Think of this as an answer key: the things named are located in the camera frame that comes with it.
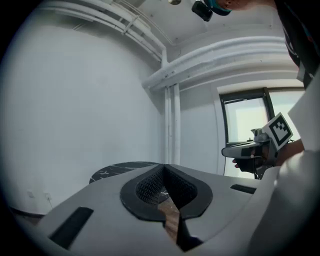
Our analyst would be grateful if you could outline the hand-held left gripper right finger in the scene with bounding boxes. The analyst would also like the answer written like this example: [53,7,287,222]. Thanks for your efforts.
[163,164,262,253]

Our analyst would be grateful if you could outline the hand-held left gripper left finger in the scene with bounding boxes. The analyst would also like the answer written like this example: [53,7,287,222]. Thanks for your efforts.
[37,164,181,255]

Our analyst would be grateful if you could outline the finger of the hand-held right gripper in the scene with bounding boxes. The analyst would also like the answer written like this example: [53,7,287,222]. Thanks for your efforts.
[221,139,273,159]

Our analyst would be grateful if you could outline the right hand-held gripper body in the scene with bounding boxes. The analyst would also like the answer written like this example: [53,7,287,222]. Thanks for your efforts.
[250,112,295,180]

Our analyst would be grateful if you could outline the person's right forearm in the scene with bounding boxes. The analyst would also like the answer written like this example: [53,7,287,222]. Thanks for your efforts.
[274,138,306,167]

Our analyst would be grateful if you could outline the person's right hand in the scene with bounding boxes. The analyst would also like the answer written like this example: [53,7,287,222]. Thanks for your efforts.
[232,155,269,174]

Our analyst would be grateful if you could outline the dark framed window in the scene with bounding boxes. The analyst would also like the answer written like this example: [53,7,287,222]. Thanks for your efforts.
[219,87,307,151]

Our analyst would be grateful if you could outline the black printed shirt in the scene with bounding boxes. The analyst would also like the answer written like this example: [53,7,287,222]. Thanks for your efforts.
[274,0,320,89]

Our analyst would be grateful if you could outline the person's head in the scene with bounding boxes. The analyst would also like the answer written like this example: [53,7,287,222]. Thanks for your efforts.
[216,0,276,12]

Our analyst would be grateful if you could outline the teal face mask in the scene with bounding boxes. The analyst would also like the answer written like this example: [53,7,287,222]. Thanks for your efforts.
[209,0,234,17]

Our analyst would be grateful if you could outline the white ceiling pipes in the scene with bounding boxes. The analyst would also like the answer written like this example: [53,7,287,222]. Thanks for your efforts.
[37,0,168,69]

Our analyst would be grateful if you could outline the thick white wall pipe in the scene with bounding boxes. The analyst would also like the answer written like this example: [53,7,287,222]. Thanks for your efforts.
[172,83,182,166]

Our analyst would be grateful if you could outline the white wall socket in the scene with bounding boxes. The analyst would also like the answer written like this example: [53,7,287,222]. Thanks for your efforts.
[26,190,54,202]

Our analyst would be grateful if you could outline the thin white wall pipe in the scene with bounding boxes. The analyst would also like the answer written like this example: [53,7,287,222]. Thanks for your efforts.
[163,84,173,166]

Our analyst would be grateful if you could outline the large white duct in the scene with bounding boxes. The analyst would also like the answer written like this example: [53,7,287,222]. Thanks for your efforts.
[142,36,300,92]

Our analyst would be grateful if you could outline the black head camera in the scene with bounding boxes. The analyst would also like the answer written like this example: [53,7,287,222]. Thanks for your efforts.
[191,0,214,23]

